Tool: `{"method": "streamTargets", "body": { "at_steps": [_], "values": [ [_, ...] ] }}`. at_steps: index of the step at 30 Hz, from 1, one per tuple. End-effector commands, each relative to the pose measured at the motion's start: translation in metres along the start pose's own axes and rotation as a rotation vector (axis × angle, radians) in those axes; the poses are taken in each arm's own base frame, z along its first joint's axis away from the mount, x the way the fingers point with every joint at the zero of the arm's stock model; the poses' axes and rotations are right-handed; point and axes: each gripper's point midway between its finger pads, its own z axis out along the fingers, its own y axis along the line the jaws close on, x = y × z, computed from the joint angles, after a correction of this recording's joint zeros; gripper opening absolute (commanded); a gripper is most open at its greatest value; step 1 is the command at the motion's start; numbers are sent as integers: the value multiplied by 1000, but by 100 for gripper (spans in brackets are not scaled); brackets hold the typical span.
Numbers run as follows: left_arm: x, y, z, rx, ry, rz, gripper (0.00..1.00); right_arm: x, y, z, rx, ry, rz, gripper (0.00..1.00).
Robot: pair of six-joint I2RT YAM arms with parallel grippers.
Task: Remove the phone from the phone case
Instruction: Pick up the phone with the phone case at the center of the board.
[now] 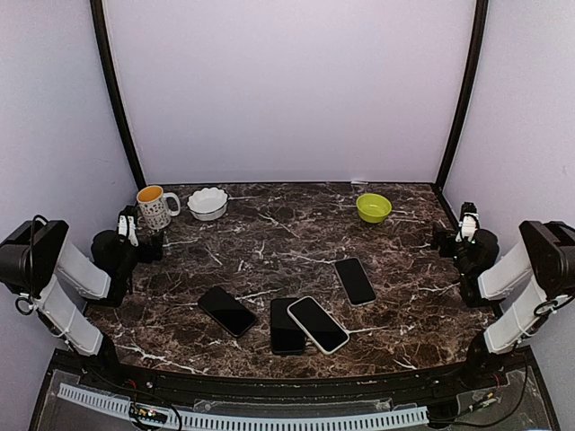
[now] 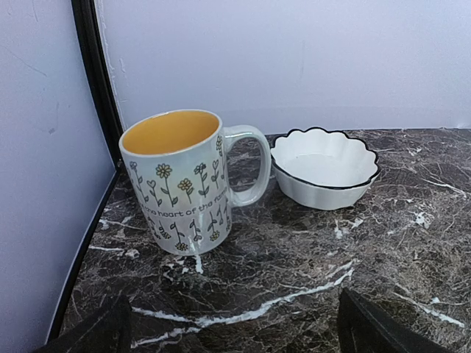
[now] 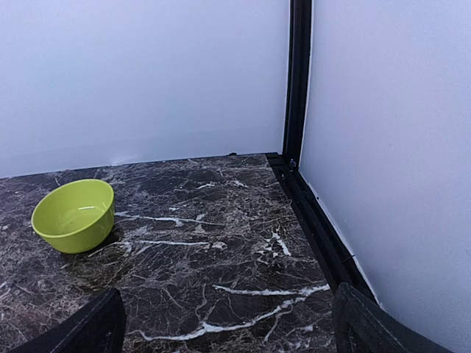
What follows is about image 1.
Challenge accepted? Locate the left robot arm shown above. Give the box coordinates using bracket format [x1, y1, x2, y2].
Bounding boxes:
[1, 215, 164, 391]

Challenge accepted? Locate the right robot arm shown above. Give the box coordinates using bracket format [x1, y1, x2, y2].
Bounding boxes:
[430, 214, 574, 390]

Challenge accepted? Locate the black phone left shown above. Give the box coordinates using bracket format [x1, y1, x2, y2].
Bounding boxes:
[198, 286, 257, 338]

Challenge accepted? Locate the black phone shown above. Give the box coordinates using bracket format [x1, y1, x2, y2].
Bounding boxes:
[270, 297, 306, 356]
[198, 286, 257, 338]

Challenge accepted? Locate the phone in white case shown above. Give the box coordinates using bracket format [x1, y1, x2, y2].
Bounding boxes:
[287, 296, 349, 355]

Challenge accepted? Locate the black phone middle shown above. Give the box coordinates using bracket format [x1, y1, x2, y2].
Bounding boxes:
[270, 297, 306, 356]

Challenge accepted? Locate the patterned mug yellow inside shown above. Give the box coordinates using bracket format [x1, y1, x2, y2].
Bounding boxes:
[137, 185, 181, 231]

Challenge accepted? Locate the white scalloped bowl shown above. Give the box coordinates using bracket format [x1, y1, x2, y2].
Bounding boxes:
[187, 187, 229, 222]

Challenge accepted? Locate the green bowl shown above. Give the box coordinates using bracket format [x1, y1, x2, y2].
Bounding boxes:
[356, 193, 393, 224]

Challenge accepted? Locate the small circuit board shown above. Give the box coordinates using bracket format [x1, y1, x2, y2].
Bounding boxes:
[128, 403, 168, 425]

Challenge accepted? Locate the black front table rail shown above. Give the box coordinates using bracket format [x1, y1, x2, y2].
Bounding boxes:
[53, 351, 509, 406]

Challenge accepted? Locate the white slotted cable duct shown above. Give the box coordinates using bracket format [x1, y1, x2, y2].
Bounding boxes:
[57, 383, 429, 430]

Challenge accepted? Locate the right black frame post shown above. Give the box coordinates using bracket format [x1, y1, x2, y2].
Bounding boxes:
[434, 0, 489, 193]

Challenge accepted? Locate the black frame post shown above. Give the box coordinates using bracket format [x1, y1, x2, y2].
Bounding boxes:
[90, 0, 146, 189]
[434, 0, 489, 193]

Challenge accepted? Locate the left black frame post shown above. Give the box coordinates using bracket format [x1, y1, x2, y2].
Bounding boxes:
[90, 0, 146, 189]

